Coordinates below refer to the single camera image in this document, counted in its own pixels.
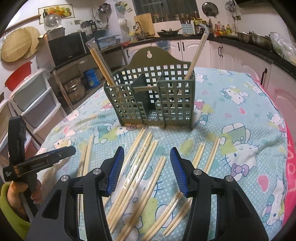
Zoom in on chopstick pair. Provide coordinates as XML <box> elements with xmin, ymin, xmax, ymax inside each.
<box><xmin>103</xmin><ymin>128</ymin><xmax>158</xmax><ymax>232</ymax></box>
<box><xmin>185</xmin><ymin>23</ymin><xmax>209</xmax><ymax>80</ymax></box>
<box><xmin>116</xmin><ymin>156</ymin><xmax>167</xmax><ymax>241</ymax></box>
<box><xmin>86</xmin><ymin>38</ymin><xmax>115</xmax><ymax>86</ymax></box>
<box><xmin>77</xmin><ymin>134</ymin><xmax>94</xmax><ymax>224</ymax></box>
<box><xmin>142</xmin><ymin>137</ymin><xmax>220</xmax><ymax>240</ymax></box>

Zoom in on green sleeve forearm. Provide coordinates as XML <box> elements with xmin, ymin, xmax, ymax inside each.
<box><xmin>1</xmin><ymin>183</ymin><xmax>31</xmax><ymax>240</ymax></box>

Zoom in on dark kitchen window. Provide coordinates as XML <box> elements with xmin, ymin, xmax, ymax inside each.
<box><xmin>132</xmin><ymin>0</ymin><xmax>199</xmax><ymax>23</ymax></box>

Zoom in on left hand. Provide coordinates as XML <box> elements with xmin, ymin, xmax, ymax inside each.
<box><xmin>6</xmin><ymin>179</ymin><xmax>43</xmax><ymax>220</ymax></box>

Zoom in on pink towel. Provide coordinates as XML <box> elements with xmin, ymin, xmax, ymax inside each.
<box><xmin>262</xmin><ymin>77</ymin><xmax>295</xmax><ymax>227</ymax></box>

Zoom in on plastic drawer tower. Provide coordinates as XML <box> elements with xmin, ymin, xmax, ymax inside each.
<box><xmin>0</xmin><ymin>68</ymin><xmax>68</xmax><ymax>167</ymax></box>

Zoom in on hello kitty tablecloth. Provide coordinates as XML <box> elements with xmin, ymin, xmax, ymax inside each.
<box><xmin>38</xmin><ymin>68</ymin><xmax>288</xmax><ymax>238</ymax></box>

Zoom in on stacked steel pots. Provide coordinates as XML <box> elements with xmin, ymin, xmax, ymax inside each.
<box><xmin>63</xmin><ymin>76</ymin><xmax>86</xmax><ymax>104</ymax></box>

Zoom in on red plastic basin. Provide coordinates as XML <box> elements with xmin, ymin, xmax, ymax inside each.
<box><xmin>4</xmin><ymin>61</ymin><xmax>32</xmax><ymax>91</ymax></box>

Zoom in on wooden shelf rack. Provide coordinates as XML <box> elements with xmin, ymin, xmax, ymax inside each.
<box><xmin>52</xmin><ymin>44</ymin><xmax>130</xmax><ymax>110</ymax></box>

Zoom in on blue canister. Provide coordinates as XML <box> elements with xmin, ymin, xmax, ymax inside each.
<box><xmin>83</xmin><ymin>68</ymin><xmax>100</xmax><ymax>88</ymax></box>

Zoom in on black microwave oven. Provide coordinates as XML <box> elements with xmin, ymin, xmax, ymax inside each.
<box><xmin>48</xmin><ymin>32</ymin><xmax>89</xmax><ymax>68</ymax></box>

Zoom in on round bamboo board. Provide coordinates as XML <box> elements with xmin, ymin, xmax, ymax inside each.
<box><xmin>1</xmin><ymin>27</ymin><xmax>40</xmax><ymax>63</ymax></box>

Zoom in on green plastic utensil caddy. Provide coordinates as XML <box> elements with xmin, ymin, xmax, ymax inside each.
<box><xmin>103</xmin><ymin>47</ymin><xmax>195</xmax><ymax>128</ymax></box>

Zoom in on blender jug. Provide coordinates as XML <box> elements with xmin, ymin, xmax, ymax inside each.
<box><xmin>80</xmin><ymin>20</ymin><xmax>97</xmax><ymax>36</ymax></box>

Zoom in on black countertop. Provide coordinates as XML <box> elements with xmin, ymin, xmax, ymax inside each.
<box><xmin>123</xmin><ymin>34</ymin><xmax>296</xmax><ymax>79</ymax></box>

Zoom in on fruit picture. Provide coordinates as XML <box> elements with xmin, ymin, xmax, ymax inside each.
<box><xmin>38</xmin><ymin>4</ymin><xmax>75</xmax><ymax>24</ymax></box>

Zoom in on plastic bag of food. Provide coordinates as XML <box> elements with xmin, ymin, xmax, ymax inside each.
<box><xmin>269</xmin><ymin>32</ymin><xmax>296</xmax><ymax>65</ymax></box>

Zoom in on steel pot on counter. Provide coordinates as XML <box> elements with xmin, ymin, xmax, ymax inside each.
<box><xmin>237</xmin><ymin>32</ymin><xmax>273</xmax><ymax>51</ymax></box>

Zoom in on wooden cutting board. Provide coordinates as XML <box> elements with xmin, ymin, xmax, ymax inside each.
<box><xmin>134</xmin><ymin>13</ymin><xmax>155</xmax><ymax>36</ymax></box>

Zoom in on oil bottles group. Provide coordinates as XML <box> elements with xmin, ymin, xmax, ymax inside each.
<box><xmin>207</xmin><ymin>20</ymin><xmax>235</xmax><ymax>37</ymax></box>

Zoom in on black wok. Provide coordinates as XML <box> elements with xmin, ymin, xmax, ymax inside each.
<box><xmin>158</xmin><ymin>28</ymin><xmax>182</xmax><ymax>38</ymax></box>

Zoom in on blue knife block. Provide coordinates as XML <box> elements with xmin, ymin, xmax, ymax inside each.
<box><xmin>181</xmin><ymin>24</ymin><xmax>195</xmax><ymax>35</ymax></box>

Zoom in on hanging pot lid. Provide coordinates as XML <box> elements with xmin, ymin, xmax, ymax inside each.
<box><xmin>202</xmin><ymin>2</ymin><xmax>219</xmax><ymax>17</ymax></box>

